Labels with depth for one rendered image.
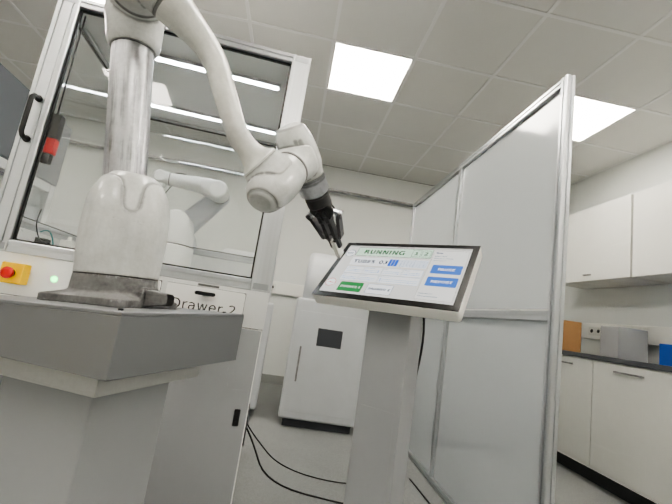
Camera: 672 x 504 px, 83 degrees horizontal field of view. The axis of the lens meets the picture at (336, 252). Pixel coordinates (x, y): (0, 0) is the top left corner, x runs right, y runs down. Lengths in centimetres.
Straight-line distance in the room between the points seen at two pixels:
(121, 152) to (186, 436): 102
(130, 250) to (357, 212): 428
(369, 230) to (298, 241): 93
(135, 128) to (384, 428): 113
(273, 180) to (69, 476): 65
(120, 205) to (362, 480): 108
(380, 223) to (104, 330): 451
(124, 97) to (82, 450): 79
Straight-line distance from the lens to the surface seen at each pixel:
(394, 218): 505
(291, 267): 475
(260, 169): 93
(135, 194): 85
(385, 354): 132
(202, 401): 159
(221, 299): 152
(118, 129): 111
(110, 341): 64
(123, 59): 119
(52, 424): 83
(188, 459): 165
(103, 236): 83
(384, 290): 125
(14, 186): 183
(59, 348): 70
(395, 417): 133
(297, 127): 104
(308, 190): 109
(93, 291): 82
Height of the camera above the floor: 90
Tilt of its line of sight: 9 degrees up
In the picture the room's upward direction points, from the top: 9 degrees clockwise
